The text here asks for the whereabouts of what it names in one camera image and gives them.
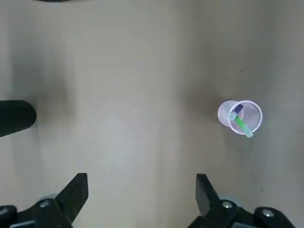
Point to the black cylindrical vase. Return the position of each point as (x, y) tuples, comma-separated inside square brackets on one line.
[(14, 117)]

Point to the dark purple pen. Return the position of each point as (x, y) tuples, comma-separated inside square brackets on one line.
[(238, 108)]

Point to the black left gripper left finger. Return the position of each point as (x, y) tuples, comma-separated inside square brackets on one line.
[(67, 204)]

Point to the pink translucent plastic cup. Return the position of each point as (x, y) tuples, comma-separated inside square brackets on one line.
[(253, 114)]

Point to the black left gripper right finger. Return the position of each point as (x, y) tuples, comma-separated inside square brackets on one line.
[(213, 211)]

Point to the green pen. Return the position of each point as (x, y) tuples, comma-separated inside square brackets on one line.
[(241, 123)]

